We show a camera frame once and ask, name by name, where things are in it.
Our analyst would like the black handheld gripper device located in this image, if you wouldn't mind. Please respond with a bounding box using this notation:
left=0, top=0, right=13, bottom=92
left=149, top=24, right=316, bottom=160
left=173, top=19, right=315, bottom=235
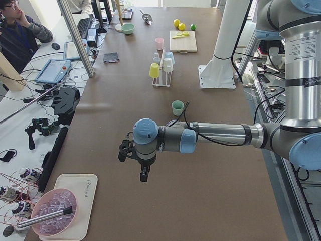
left=25, top=118, right=60, bottom=150

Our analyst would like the yellow lemon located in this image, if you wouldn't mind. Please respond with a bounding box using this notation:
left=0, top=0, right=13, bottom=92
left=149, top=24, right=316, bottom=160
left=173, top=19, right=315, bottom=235
left=173, top=19, right=181, bottom=28
left=178, top=23, right=186, bottom=31

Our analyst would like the grey translucent cup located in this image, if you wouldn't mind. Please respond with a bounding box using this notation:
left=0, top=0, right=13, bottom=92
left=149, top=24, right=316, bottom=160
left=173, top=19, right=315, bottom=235
left=153, top=52, right=161, bottom=65

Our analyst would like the cream plastic cup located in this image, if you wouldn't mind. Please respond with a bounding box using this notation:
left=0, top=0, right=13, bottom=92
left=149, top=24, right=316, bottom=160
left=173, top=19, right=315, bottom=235
left=163, top=57, right=174, bottom=73

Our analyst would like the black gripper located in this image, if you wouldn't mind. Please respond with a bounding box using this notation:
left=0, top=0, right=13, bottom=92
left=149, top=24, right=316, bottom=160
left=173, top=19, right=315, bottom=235
left=118, top=132, right=156, bottom=182

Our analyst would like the wooden mug tree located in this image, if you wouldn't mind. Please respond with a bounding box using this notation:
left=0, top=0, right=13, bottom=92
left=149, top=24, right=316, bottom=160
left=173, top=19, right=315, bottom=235
left=114, top=0, right=123, bottom=32

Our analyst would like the aluminium frame post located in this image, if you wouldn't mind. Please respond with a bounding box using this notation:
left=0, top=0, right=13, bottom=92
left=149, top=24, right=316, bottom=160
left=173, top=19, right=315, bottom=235
left=57, top=0, right=94, bottom=78

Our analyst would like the green plastic cup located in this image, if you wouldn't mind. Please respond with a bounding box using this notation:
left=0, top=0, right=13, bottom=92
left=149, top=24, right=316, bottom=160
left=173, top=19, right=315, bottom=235
left=172, top=100, right=184, bottom=116

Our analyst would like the metal muddler stick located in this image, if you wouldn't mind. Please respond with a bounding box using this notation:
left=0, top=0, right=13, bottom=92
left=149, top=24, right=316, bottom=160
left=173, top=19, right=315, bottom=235
left=17, top=206, right=73, bottom=228

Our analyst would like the pink bowl with ice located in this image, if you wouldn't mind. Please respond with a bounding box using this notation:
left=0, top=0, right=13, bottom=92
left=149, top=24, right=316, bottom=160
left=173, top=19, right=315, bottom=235
left=30, top=188, right=79, bottom=237

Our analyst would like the blue teach pendant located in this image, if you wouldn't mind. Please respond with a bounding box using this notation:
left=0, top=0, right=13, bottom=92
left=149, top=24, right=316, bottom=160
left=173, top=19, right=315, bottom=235
left=63, top=39, right=89, bottom=61
left=35, top=59, right=71, bottom=84

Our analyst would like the green bowl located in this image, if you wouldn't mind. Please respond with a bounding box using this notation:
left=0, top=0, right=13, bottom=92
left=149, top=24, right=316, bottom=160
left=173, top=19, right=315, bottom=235
left=121, top=23, right=135, bottom=35

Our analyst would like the pink plastic cup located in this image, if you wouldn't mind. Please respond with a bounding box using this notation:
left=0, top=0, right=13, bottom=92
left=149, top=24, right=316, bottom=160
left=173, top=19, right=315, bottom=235
left=154, top=37, right=164, bottom=50

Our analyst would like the green lime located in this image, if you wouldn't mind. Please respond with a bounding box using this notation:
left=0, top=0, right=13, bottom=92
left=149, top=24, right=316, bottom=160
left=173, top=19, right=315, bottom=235
left=190, top=24, right=196, bottom=31

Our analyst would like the grey folded cloth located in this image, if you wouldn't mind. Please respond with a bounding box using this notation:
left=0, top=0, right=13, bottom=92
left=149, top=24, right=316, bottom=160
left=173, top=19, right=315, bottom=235
left=103, top=52, right=119, bottom=63

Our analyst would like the white wire cup holder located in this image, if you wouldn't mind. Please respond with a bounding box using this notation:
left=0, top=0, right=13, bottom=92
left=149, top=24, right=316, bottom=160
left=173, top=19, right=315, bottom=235
left=152, top=48, right=172, bottom=87

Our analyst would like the cream tray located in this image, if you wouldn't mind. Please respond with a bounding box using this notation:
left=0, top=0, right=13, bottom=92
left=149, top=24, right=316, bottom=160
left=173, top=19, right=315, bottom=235
left=39, top=174, right=98, bottom=240

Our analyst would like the metal scoop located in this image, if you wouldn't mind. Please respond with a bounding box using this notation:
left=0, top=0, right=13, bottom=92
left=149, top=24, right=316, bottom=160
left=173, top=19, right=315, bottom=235
left=140, top=9, right=153, bottom=25

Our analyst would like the wooden cutting board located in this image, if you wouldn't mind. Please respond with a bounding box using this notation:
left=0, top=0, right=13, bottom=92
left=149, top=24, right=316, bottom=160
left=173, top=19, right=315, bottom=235
left=170, top=30, right=197, bottom=53

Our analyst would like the black keyboard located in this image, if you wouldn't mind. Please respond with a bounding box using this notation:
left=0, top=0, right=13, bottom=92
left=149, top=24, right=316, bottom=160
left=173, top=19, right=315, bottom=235
left=77, top=18, right=91, bottom=39

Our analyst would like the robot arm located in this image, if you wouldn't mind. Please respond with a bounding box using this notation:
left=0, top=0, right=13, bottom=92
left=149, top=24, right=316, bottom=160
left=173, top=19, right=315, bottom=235
left=118, top=1, right=320, bottom=182

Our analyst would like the blue plastic cup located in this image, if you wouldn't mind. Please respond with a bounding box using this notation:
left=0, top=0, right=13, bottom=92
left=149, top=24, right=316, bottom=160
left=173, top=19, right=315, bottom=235
left=166, top=51, right=175, bottom=65

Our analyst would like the computer mouse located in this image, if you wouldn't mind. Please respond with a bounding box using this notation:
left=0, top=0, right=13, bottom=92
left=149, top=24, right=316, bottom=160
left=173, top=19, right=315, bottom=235
left=51, top=42, right=60, bottom=50

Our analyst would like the seated person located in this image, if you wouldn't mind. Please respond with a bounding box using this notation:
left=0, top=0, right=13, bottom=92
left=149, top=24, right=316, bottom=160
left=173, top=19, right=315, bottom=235
left=1, top=1, right=53, bottom=73

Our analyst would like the yellow plastic cup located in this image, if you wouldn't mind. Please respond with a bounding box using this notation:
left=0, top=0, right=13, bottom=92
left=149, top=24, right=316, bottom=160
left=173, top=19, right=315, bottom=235
left=149, top=63, right=159, bottom=78

